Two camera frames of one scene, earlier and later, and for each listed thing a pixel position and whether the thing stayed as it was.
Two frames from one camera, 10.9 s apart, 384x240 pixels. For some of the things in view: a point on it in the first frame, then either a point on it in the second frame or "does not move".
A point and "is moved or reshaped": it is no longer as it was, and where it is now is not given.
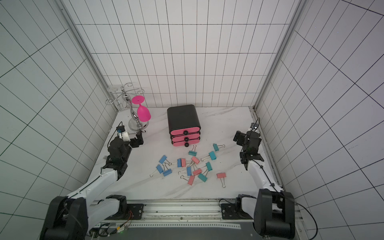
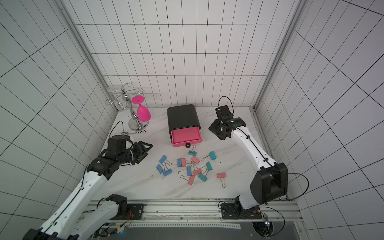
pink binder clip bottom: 190,179 does not move
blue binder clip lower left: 167,172 does not move
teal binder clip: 212,155 does not move
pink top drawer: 185,131 is moved or reshaped
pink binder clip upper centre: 195,160 does not move
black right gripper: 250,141 to 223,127
